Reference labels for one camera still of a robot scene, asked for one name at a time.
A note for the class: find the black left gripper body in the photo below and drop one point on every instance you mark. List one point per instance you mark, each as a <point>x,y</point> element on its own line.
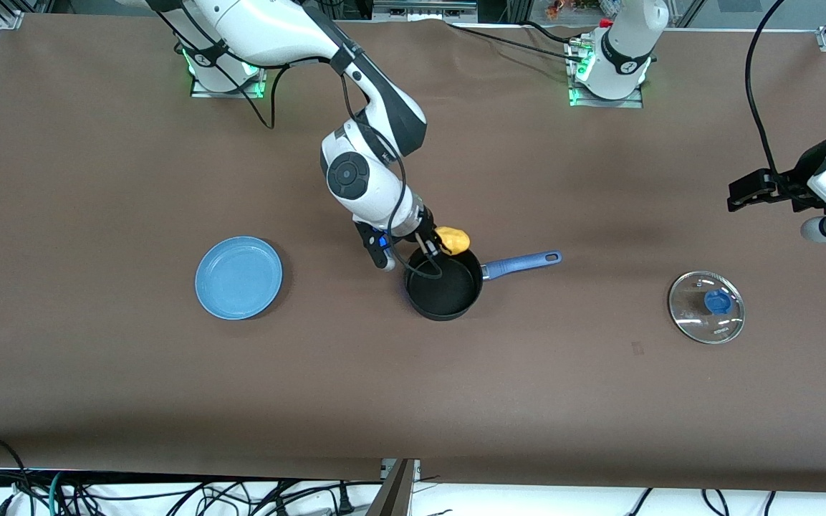
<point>787,183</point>

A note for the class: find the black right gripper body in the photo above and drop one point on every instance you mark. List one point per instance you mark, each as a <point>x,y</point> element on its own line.
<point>428,231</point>

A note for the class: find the yellow potato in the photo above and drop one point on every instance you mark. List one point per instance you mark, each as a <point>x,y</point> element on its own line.
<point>455,239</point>

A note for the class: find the glass lid blue knob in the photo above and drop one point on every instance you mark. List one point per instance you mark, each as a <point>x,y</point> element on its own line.
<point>692,315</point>

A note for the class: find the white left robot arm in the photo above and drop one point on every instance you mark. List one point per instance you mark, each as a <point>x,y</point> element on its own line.
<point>627,43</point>

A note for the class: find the blue round plate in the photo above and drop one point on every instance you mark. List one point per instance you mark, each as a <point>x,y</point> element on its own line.
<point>238,279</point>

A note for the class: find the grey metal device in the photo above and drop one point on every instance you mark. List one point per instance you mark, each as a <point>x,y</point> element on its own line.
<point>423,8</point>

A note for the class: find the orange small object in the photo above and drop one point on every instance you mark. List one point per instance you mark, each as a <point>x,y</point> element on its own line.
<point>556,8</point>

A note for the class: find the black power plug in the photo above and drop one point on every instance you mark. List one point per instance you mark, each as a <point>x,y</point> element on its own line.
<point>344,502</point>

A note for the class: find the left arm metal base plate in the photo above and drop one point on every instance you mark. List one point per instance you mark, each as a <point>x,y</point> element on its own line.
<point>627,103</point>

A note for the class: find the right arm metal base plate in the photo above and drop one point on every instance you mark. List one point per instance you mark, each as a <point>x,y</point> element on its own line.
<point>230,94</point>

